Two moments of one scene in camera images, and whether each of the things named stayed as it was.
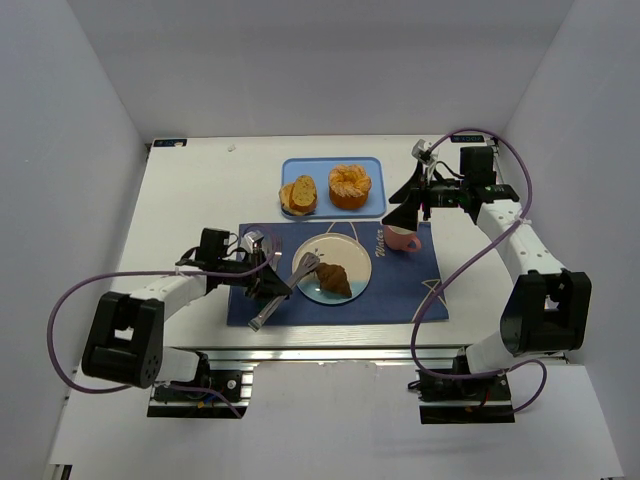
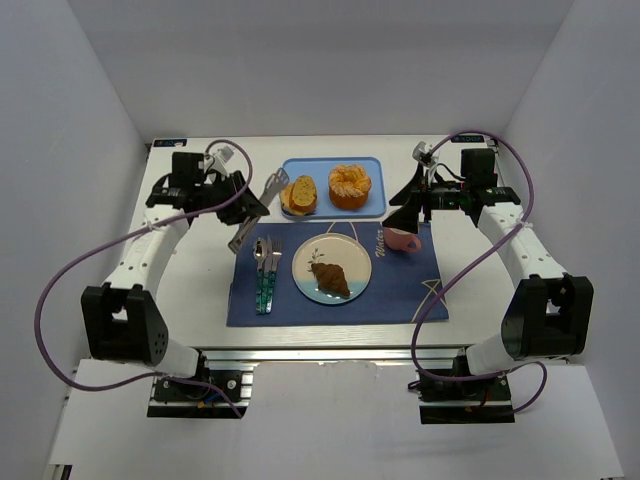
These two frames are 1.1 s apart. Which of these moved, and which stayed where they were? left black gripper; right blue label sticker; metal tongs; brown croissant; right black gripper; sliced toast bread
Moved: metal tongs; left black gripper
Stayed: sliced toast bread; brown croissant; right blue label sticker; right black gripper
